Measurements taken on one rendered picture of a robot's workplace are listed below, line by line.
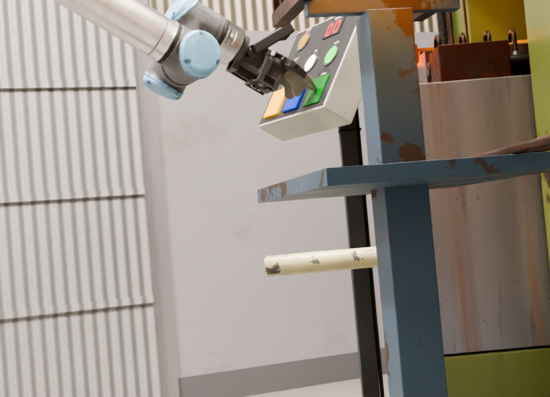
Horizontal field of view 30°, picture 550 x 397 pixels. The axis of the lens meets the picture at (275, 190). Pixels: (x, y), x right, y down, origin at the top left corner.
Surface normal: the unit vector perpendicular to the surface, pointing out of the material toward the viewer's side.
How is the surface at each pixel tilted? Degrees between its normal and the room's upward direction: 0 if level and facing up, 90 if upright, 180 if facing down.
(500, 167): 90
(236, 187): 90
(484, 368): 90
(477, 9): 90
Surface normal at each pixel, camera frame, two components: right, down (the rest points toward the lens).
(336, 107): 0.44, -0.07
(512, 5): 0.03, -0.04
